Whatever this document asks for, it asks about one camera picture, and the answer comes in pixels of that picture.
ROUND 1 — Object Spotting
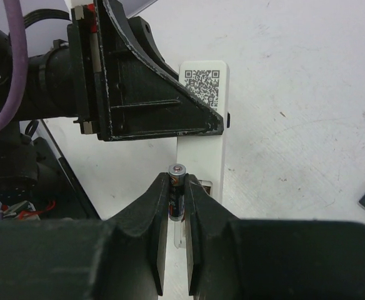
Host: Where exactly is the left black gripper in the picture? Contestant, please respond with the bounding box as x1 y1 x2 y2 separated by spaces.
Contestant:
66 0 226 143

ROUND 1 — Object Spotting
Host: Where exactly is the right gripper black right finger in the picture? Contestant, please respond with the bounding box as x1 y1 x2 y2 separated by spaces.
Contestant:
185 175 365 299

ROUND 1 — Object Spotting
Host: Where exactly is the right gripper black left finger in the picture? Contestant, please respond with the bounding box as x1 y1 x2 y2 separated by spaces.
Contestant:
0 173 169 299

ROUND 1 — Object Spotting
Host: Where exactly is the white remote control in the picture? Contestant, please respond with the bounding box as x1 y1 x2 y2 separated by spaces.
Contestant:
166 59 232 300

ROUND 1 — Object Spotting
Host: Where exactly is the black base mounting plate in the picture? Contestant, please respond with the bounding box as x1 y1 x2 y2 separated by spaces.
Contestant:
0 118 102 221

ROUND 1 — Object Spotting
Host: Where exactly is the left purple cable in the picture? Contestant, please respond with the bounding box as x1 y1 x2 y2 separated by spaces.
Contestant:
0 0 29 140

